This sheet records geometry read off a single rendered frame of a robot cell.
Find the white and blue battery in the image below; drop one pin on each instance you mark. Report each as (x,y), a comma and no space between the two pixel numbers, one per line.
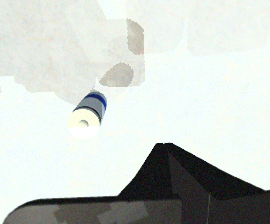
(86,119)

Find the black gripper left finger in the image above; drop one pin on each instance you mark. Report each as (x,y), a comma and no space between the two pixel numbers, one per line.
(147,199)

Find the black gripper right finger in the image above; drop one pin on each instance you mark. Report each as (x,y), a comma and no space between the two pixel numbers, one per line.
(213,196)

